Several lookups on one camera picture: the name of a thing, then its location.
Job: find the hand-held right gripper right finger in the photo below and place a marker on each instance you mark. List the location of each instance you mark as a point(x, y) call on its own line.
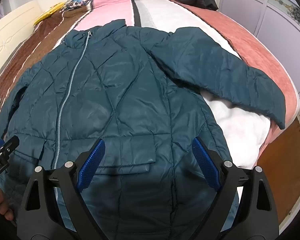
point(206, 161)

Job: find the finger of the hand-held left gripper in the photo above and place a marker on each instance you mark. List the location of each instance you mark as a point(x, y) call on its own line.
point(9, 145)

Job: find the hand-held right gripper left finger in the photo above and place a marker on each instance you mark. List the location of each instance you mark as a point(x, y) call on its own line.
point(91, 163)

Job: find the teal quilted jacket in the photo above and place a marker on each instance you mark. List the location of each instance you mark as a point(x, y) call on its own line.
point(130, 100)

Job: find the person's left hand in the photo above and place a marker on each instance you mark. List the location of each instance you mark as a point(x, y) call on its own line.
point(3, 205)

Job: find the cream bed headboard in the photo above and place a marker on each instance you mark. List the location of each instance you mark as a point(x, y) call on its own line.
point(7, 30)

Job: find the yellow cloth item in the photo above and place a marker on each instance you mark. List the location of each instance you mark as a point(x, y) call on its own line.
point(48, 13)

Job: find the striped bed blanket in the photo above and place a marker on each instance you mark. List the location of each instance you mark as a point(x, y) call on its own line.
point(165, 12)

